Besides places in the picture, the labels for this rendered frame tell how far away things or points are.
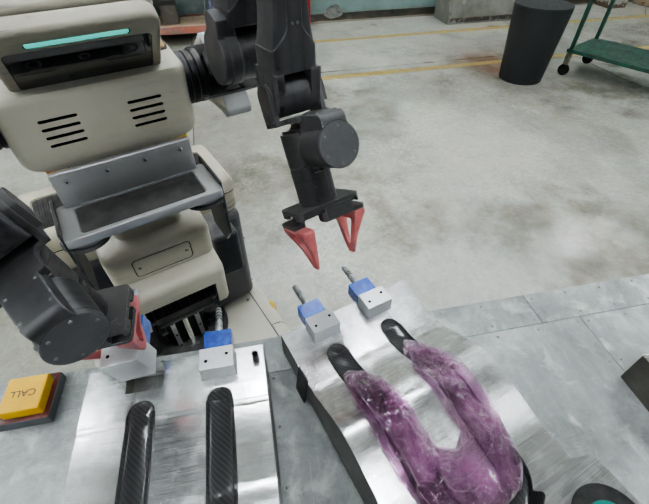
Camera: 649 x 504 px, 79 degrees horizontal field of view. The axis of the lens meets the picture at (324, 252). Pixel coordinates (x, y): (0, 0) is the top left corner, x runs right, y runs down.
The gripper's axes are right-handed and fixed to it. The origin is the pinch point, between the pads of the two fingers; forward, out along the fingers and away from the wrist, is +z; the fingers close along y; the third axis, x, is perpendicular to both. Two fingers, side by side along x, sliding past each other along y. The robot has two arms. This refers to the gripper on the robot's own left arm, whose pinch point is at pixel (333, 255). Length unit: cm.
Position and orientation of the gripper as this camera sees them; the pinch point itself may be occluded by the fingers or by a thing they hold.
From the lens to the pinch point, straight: 61.8
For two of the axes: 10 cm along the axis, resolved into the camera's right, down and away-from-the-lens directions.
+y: 8.3, -4.0, 4.0
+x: -5.0, -2.0, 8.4
